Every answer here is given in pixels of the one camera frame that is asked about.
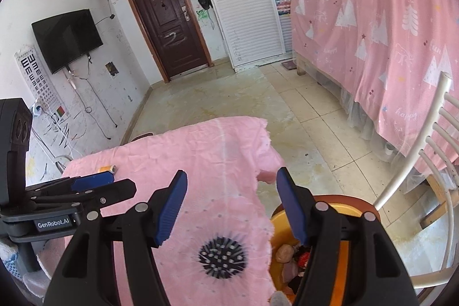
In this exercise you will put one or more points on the pink tree-print curtain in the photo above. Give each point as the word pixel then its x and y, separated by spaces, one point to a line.
pixel 386 56

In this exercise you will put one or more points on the pink bed sheet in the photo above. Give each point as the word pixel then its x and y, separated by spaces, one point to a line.
pixel 224 159

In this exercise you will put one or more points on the black wrapper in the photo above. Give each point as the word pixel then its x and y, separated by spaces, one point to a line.
pixel 295 283

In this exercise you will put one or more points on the eye chart poster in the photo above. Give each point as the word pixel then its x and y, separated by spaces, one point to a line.
pixel 47 100

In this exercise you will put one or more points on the black wall television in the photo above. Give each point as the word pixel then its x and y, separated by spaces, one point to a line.
pixel 65 38

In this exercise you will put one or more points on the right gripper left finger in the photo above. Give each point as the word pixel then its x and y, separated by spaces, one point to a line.
pixel 86 271

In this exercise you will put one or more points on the orange trash bucket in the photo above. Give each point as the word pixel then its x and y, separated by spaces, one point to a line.
pixel 348 205

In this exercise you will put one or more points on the small maroon floor mat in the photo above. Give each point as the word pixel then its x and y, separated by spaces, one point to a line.
pixel 289 65

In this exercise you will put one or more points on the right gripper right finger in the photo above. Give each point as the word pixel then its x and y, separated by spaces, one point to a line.
pixel 374 273

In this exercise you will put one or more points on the dark brown door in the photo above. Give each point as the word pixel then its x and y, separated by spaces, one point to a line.
pixel 173 36

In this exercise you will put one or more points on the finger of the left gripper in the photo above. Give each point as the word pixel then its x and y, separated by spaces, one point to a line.
pixel 60 197
pixel 91 180

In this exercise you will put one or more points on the red white snack bag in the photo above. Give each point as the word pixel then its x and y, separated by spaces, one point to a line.
pixel 302 258

